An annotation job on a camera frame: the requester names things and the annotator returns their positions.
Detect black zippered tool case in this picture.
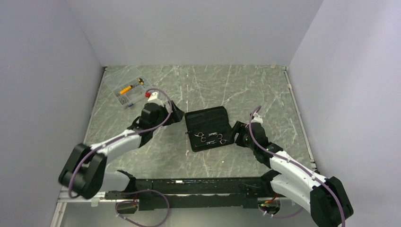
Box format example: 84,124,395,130
184,106,232,152

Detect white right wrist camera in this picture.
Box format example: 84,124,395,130
251,114,263,124

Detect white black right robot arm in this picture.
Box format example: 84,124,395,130
223,122,354,227

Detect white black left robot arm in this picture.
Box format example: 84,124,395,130
58,101,184,199

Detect yellow handled screwdriver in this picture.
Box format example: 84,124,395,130
119,85,133,95

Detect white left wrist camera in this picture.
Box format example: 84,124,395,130
145,91,164,106

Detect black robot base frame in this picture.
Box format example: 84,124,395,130
105,177,280,211

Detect silver thinning scissors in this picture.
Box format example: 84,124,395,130
208,132,228,144

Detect silver hair cutting scissors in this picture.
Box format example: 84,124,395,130
194,132,207,142

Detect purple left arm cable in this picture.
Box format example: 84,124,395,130
67,88,174,199

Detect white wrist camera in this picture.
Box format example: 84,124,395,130
251,114,263,124
145,91,164,106

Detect clear plastic organizer box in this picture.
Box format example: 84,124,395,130
104,66,153,109

